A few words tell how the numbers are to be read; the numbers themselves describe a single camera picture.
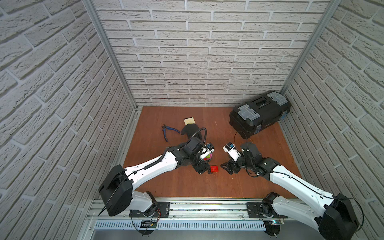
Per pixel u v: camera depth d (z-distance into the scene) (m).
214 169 0.83
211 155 0.91
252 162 0.61
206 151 0.66
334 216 0.39
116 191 0.40
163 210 0.73
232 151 0.70
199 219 0.73
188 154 0.61
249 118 0.90
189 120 1.11
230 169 0.70
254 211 0.74
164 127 1.06
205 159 0.70
